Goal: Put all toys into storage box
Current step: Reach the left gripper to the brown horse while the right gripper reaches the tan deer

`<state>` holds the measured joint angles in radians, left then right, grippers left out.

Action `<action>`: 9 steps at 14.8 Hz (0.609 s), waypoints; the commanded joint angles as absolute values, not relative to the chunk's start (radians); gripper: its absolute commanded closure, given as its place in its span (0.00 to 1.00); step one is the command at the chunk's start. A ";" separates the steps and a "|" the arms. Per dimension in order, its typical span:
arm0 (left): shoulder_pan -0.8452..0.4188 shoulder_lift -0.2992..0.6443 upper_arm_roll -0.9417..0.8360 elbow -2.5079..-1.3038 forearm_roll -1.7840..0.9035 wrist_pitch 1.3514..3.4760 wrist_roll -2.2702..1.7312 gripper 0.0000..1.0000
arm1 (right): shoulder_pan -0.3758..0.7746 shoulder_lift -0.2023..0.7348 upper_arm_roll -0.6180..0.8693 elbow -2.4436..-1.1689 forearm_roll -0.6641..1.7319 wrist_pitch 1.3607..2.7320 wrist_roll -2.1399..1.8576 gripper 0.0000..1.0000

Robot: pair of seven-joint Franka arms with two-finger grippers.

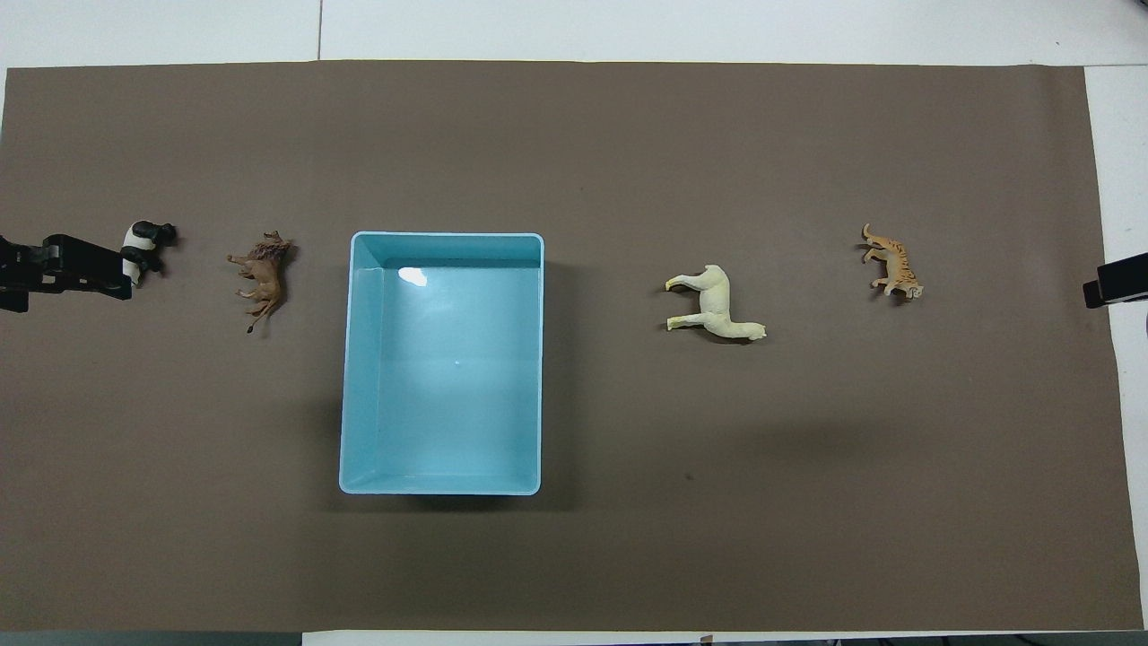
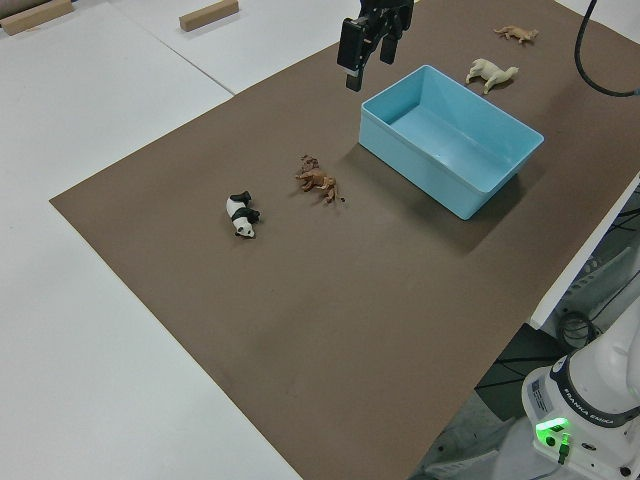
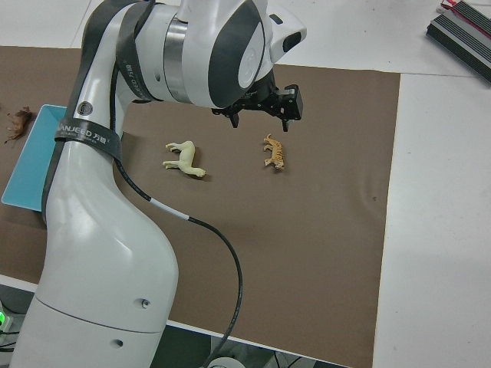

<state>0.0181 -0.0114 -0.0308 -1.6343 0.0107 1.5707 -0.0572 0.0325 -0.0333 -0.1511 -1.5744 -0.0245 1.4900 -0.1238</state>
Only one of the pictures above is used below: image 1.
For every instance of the light blue storage box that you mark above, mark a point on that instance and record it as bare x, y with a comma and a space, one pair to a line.
448, 377

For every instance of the brown lion toy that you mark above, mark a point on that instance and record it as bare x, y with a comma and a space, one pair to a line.
266, 274

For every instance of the orange striped tiger toy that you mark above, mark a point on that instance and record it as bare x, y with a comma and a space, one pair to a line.
892, 265

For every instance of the brown table mat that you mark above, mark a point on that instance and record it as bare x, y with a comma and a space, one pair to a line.
628, 135

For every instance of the black and white panda toy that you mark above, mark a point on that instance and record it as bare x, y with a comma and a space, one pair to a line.
140, 238

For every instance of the cream white horse toy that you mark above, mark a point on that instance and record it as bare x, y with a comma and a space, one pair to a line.
717, 305

